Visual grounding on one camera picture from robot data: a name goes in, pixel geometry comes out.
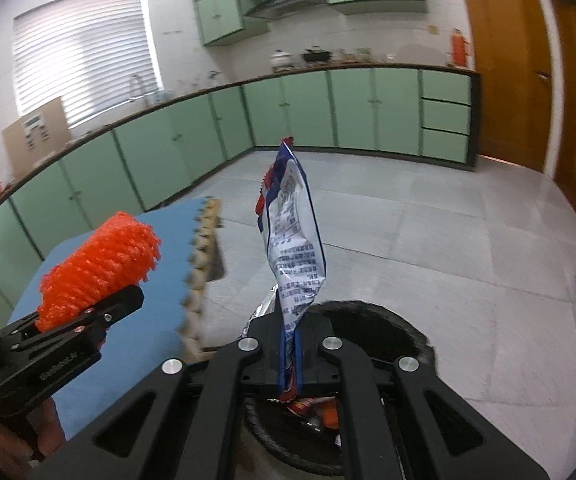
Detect person's left hand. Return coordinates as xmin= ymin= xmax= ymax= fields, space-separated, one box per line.
xmin=0 ymin=399 xmax=67 ymax=480

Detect red thermos flask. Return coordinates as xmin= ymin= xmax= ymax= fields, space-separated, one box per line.
xmin=449 ymin=27 xmax=469 ymax=67

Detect range hood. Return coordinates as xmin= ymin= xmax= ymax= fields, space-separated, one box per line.
xmin=244 ymin=0 xmax=327 ymax=21

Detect white window blind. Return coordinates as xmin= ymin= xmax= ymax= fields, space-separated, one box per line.
xmin=12 ymin=0 xmax=162 ymax=129

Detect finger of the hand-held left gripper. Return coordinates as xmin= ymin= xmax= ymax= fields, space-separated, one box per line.
xmin=0 ymin=309 xmax=95 ymax=350
xmin=17 ymin=284 xmax=145 ymax=369

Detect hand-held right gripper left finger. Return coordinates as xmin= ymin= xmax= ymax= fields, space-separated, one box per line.
xmin=30 ymin=309 xmax=289 ymax=480

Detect cardboard box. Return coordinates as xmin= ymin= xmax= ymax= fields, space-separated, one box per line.
xmin=1 ymin=96 xmax=72 ymax=177

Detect blue white snack packet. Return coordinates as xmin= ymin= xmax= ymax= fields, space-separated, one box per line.
xmin=240 ymin=137 xmax=329 ymax=404

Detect small orange foam net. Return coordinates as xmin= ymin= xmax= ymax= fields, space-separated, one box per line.
xmin=37 ymin=212 xmax=162 ymax=333

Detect green wall cabinet beside window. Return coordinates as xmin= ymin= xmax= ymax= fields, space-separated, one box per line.
xmin=189 ymin=0 xmax=269 ymax=47

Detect trash bin with black bag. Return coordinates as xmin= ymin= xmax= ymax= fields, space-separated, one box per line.
xmin=240 ymin=300 xmax=437 ymax=476

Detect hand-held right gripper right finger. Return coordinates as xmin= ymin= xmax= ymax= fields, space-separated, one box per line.
xmin=295 ymin=305 xmax=549 ymax=480

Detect blue foam mat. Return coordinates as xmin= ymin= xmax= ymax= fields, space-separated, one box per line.
xmin=5 ymin=195 xmax=228 ymax=443

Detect green base cabinets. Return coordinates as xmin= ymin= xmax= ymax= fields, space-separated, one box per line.
xmin=0 ymin=65 xmax=483 ymax=321

